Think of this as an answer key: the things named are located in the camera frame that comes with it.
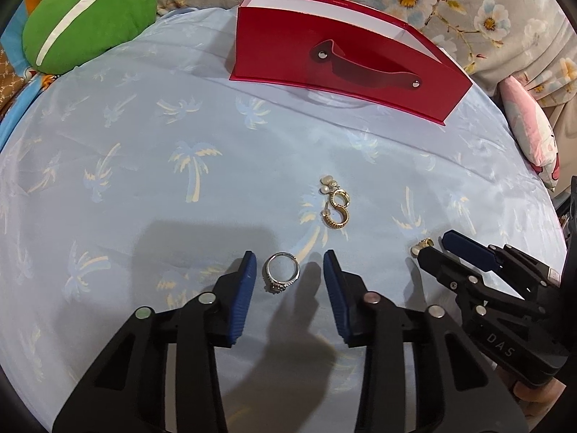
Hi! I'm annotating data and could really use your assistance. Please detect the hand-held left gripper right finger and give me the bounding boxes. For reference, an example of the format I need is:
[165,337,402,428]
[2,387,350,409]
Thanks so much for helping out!
[323,249,528,433]

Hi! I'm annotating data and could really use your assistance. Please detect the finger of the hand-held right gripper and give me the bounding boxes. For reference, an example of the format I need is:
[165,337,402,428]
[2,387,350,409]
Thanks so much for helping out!
[417,247,528,321]
[442,230,548,298]

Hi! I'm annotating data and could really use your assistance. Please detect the large gold hoop earring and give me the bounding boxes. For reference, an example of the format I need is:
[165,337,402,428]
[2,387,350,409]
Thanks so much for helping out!
[322,203,352,231]

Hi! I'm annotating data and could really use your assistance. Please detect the gold pearl earring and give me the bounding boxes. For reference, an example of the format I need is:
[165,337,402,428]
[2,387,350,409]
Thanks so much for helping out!
[410,237,435,258]

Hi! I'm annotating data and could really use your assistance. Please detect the green round cushion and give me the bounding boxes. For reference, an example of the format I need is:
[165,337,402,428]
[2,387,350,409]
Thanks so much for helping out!
[22,0,158,74]

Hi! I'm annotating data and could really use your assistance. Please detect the grey floral quilt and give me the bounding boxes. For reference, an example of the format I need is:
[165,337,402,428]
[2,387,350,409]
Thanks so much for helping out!
[135,0,577,145]

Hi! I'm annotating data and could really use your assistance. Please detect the pink plush pillow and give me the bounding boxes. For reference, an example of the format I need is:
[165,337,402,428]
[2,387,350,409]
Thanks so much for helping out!
[498,74,562,190]

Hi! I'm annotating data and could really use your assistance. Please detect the person's right hand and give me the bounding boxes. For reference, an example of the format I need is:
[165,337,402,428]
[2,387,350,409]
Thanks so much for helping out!
[511,371,570,433]

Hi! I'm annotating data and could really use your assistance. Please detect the black object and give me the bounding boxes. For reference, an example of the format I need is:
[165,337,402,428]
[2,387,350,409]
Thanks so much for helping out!
[556,176,577,253]

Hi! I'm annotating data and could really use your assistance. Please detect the silver stone ring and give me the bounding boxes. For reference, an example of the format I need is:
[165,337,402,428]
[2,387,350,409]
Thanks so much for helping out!
[263,253,301,295]

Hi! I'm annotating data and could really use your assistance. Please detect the red cardboard box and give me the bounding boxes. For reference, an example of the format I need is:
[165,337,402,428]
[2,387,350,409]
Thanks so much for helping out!
[228,0,474,126]

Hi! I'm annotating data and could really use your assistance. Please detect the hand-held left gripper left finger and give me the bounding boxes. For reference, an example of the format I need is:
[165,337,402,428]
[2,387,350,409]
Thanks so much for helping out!
[52,249,257,433]

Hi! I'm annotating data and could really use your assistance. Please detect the colourful cartoon blanket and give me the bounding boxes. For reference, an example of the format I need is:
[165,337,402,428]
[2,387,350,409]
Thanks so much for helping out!
[0,0,109,154]

